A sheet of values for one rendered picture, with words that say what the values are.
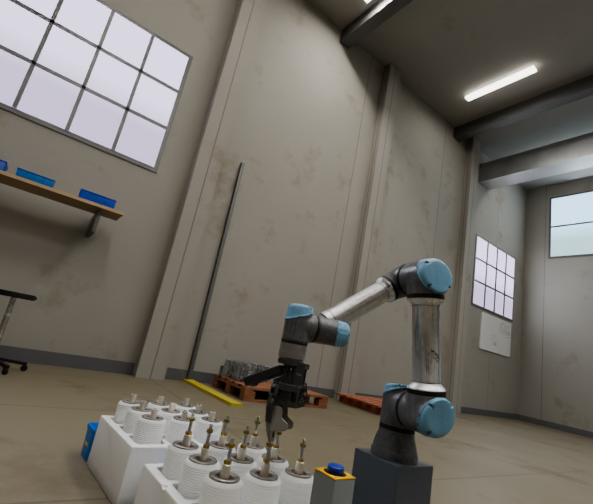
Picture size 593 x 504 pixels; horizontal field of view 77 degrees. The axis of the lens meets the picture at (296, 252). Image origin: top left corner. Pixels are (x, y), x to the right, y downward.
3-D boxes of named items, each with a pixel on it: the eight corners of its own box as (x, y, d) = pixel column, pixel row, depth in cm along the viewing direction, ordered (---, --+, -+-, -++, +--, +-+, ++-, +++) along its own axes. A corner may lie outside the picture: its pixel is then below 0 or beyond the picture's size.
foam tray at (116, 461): (179, 460, 168) (189, 418, 173) (222, 497, 139) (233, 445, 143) (86, 464, 144) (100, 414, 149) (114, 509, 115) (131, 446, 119)
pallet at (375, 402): (380, 416, 447) (381, 406, 450) (331, 400, 516) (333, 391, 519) (439, 421, 516) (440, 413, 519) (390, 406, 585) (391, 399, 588)
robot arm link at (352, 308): (397, 262, 143) (288, 320, 124) (415, 258, 133) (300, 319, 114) (410, 290, 143) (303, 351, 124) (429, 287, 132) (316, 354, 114)
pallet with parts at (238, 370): (291, 395, 485) (296, 369, 493) (329, 410, 419) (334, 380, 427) (210, 385, 428) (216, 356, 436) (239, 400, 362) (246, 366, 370)
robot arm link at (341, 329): (337, 322, 118) (305, 315, 115) (354, 322, 108) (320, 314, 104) (333, 347, 116) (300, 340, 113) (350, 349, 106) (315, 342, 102)
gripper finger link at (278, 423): (281, 448, 93) (289, 409, 96) (260, 441, 96) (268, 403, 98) (286, 446, 96) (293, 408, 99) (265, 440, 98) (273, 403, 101)
